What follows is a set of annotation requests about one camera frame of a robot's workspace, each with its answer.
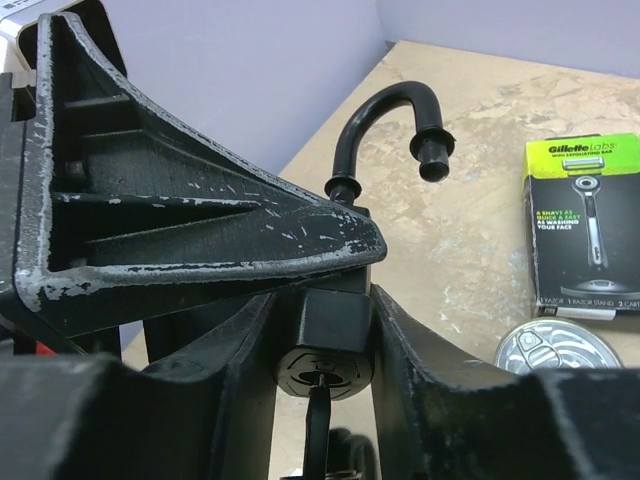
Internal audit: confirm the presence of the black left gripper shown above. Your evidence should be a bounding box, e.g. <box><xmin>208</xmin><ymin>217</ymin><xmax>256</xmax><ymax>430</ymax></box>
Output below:
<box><xmin>1</xmin><ymin>12</ymin><xmax>387</xmax><ymax>355</ymax></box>

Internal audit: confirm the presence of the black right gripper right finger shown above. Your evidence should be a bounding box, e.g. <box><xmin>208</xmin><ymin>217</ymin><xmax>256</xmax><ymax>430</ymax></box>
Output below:
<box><xmin>371</xmin><ymin>286</ymin><xmax>639</xmax><ymax>479</ymax></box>

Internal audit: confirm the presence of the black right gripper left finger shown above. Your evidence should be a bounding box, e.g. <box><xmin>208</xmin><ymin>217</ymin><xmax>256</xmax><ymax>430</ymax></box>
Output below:
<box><xmin>1</xmin><ymin>295</ymin><xmax>275</xmax><ymax>479</ymax></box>

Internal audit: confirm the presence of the black-headed key bunch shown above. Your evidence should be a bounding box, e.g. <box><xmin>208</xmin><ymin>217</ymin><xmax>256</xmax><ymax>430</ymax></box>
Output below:
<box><xmin>302</xmin><ymin>374</ymin><xmax>378</xmax><ymax>480</ymax></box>

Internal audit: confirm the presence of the black KAIJING padlock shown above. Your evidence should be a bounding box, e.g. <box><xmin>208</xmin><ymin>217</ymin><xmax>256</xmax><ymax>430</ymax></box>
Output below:
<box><xmin>277</xmin><ymin>81</ymin><xmax>455</xmax><ymax>400</ymax></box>

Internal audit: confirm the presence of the silver pull-tab tin can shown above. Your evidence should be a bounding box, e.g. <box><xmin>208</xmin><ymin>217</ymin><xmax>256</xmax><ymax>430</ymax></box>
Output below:
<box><xmin>494</xmin><ymin>317</ymin><xmax>623</xmax><ymax>375</ymax></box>

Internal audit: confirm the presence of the Gillette razor box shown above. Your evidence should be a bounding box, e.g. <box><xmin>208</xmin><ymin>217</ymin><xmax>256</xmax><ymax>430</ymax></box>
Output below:
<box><xmin>522</xmin><ymin>133</ymin><xmax>639</xmax><ymax>320</ymax></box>

